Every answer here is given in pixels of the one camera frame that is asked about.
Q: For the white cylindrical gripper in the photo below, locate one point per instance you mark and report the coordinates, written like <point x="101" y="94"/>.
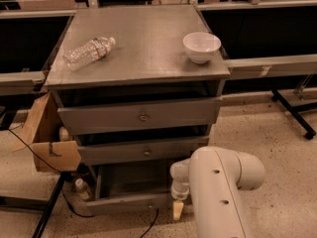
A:
<point x="180" y="190"/>

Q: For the grey bottom drawer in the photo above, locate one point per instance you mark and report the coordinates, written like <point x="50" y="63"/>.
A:
<point x="130" y="187"/>

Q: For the grey drawer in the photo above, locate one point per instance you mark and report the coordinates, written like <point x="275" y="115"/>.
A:
<point x="140" y="150"/>
<point x="140" y="115"/>
<point x="130" y="187"/>

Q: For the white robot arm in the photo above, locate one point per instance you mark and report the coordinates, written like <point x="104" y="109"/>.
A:
<point x="212" y="178"/>

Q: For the grey middle drawer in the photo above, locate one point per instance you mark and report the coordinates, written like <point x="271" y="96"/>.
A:
<point x="140" y="150"/>

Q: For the grey top drawer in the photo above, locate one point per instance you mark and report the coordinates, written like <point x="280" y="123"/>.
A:
<point x="140" y="115"/>

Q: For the grey drawer cabinet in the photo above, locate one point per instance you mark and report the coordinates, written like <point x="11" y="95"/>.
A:
<point x="148" y="63"/>

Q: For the small white-capped bottle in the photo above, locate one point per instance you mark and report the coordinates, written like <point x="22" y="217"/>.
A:
<point x="82" y="189"/>

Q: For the black stand leg left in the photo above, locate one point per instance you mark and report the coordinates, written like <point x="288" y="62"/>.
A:
<point x="49" y="207"/>

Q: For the black wheeled stand leg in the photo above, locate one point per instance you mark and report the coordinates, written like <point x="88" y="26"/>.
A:
<point x="295" y="112"/>

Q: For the brown cardboard box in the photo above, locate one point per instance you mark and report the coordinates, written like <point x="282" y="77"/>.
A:
<point x="54" y="149"/>

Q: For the white ceramic bowl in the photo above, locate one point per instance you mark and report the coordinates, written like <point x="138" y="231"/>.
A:
<point x="200" y="47"/>

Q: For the clear plastic water bottle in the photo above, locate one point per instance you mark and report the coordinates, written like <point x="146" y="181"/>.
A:
<point x="94" y="50"/>

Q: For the grey bench rail right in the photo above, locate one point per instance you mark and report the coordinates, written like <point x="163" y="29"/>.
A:
<point x="272" y="67"/>

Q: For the grey bench rail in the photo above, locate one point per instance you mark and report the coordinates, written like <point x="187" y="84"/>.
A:
<point x="272" y="67"/>
<point x="21" y="82"/>

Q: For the grey bench rail left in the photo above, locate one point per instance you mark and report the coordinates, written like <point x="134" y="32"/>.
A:
<point x="21" y="82"/>

